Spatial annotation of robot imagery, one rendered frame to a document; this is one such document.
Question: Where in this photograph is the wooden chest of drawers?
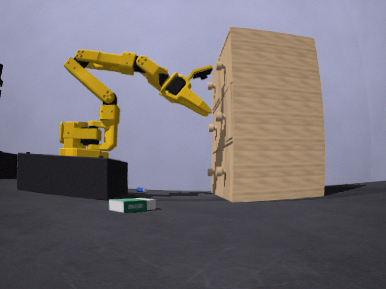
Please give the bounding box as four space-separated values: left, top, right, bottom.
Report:
211 27 325 202

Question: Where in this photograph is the white eraser with green sleeve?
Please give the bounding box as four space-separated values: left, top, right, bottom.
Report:
109 198 156 213

